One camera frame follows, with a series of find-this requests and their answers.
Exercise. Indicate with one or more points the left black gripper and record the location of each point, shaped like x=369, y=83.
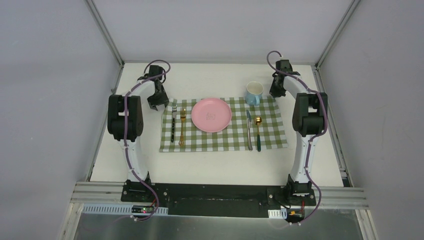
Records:
x=158, y=100

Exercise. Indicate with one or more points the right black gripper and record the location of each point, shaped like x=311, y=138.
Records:
x=274, y=93

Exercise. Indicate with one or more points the gold fork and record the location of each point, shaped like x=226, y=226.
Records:
x=183, y=116

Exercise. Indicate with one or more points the light blue mug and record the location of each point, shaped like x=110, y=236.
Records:
x=254, y=91

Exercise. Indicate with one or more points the pink plate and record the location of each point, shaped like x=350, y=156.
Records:
x=211, y=115

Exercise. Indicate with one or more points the gold spoon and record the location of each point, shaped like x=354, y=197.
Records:
x=258, y=121

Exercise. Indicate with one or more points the silver knife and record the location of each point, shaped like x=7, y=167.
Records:
x=249, y=125

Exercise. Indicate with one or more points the green checkered cloth napkin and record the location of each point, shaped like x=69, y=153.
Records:
x=234, y=137

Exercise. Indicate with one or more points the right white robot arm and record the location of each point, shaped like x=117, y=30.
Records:
x=309, y=121

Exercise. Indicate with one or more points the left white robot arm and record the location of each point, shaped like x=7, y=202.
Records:
x=126, y=124

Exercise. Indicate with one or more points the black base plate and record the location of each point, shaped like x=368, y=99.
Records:
x=208, y=200

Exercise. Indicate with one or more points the aluminium frame rail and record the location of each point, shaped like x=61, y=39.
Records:
x=97, y=192

